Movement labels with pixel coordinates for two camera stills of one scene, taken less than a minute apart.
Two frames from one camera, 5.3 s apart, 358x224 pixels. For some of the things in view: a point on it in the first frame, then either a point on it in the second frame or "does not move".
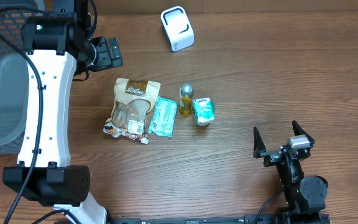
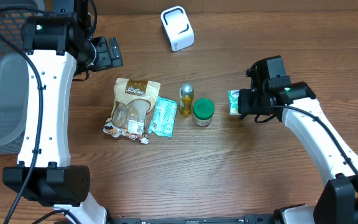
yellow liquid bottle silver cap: [186, 100] does not move
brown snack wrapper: [132, 99] does not move
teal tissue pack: [163, 121] does not move
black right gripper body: [278, 154] → [245, 101]
